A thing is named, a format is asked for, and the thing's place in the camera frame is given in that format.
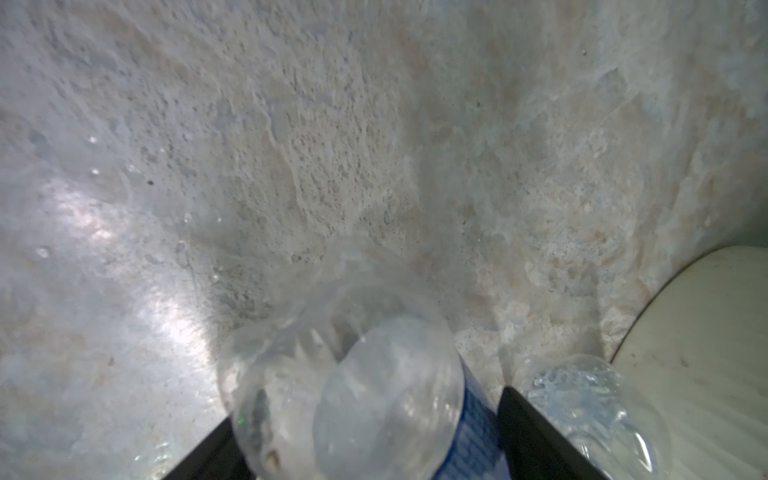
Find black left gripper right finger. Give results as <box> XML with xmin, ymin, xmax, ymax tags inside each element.
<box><xmin>497</xmin><ymin>386</ymin><xmax>606</xmax><ymax>480</ymax></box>

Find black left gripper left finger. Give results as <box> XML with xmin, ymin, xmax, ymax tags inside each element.
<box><xmin>164</xmin><ymin>417</ymin><xmax>255</xmax><ymax>480</ymax></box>

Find clear bottle blue label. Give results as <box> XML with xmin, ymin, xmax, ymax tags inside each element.
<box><xmin>215</xmin><ymin>236</ymin><xmax>508</xmax><ymax>480</ymax></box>
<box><xmin>514</xmin><ymin>354</ymin><xmax>673</xmax><ymax>479</ymax></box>

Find cream waste bin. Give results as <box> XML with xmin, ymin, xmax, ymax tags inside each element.
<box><xmin>613</xmin><ymin>246</ymin><xmax>767</xmax><ymax>479</ymax></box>

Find clear bottle blue label top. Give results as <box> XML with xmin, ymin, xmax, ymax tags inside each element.
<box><xmin>514</xmin><ymin>354</ymin><xmax>673</xmax><ymax>479</ymax></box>

